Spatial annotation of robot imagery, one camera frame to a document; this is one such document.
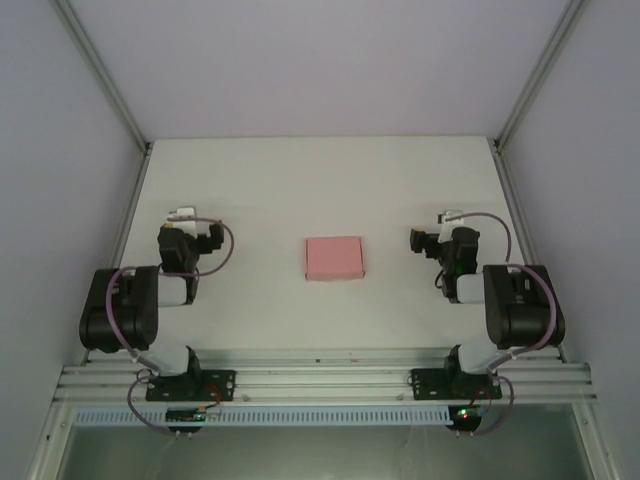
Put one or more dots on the pink paper box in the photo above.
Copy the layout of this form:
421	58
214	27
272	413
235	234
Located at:
334	257

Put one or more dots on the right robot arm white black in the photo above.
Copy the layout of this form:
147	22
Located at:
525	310

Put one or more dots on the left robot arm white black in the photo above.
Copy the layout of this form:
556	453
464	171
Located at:
120	310

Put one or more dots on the aluminium table side rail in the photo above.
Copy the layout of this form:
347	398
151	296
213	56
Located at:
510	200
122	240

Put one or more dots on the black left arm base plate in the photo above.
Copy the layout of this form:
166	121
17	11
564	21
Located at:
220	385

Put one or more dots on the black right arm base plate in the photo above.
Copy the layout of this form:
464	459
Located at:
427	385

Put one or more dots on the aluminium frame post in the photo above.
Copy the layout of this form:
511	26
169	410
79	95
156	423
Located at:
105	75
536	75

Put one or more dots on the aluminium rail beam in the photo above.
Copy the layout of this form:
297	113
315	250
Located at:
320	380

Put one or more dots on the aluminium frame leg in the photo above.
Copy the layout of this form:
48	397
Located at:
50	445
595	445

